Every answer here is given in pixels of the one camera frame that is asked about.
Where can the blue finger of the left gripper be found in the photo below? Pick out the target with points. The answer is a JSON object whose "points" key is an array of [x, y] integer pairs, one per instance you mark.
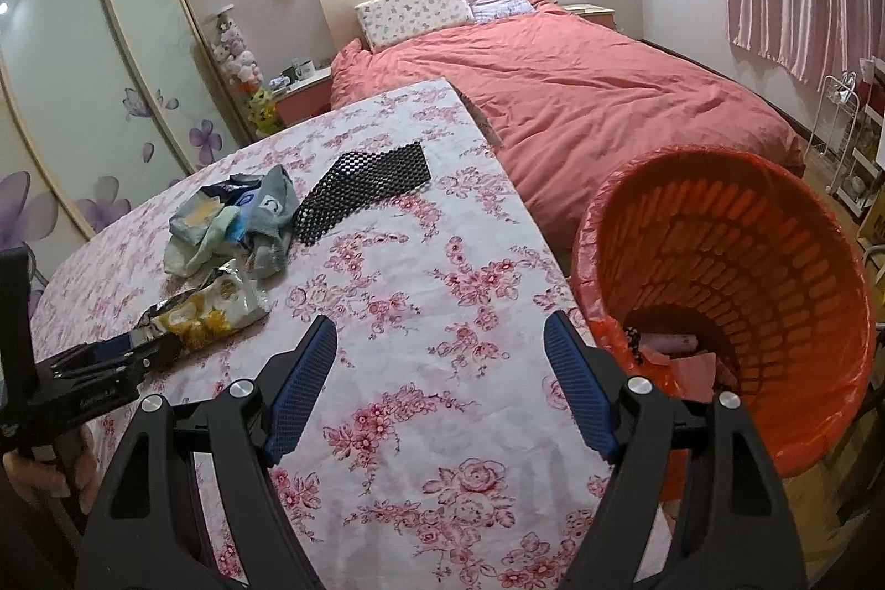
{"points": [[114, 348]]}

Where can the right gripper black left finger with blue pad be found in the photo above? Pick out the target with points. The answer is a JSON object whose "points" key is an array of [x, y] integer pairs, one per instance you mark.
{"points": [[147, 528]]}

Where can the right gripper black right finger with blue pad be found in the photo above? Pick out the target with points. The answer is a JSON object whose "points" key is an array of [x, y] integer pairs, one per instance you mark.
{"points": [[734, 528]]}

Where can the yellow snack bag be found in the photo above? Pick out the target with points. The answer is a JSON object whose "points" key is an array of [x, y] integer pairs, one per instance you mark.
{"points": [[225, 303]]}

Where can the grey smiley sock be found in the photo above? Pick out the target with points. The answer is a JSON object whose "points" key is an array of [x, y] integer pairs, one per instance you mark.
{"points": [[269, 224]]}

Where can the orange plastic trash basket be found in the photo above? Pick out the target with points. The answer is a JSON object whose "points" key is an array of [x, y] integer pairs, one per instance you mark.
{"points": [[731, 249]]}

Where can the person's left hand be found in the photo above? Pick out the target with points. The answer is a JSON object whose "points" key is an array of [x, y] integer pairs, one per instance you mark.
{"points": [[31, 479]]}

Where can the pink floral tablecloth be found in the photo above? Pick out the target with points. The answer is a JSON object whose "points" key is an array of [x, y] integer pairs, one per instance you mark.
{"points": [[441, 453]]}

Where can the floral glass wardrobe doors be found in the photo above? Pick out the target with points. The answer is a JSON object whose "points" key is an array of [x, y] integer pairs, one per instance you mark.
{"points": [[105, 103]]}

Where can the black mesh mat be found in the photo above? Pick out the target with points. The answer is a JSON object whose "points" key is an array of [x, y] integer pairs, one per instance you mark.
{"points": [[356, 181]]}

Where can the stack of plush toys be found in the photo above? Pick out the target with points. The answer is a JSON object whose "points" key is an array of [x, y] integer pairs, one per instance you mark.
{"points": [[242, 75]]}

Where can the pink bedside table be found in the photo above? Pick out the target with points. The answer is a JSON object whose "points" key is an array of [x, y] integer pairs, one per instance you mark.
{"points": [[305, 99]]}

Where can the coral pink duvet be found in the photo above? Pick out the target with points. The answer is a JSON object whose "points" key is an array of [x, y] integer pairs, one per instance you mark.
{"points": [[571, 101]]}

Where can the white floral pillow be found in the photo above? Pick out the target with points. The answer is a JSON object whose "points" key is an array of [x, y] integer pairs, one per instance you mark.
{"points": [[386, 23]]}

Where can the far bedside table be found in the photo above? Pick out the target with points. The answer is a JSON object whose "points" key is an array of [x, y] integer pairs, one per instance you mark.
{"points": [[599, 15]]}

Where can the white wire rack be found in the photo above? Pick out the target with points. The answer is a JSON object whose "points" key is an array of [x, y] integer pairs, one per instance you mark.
{"points": [[847, 135]]}

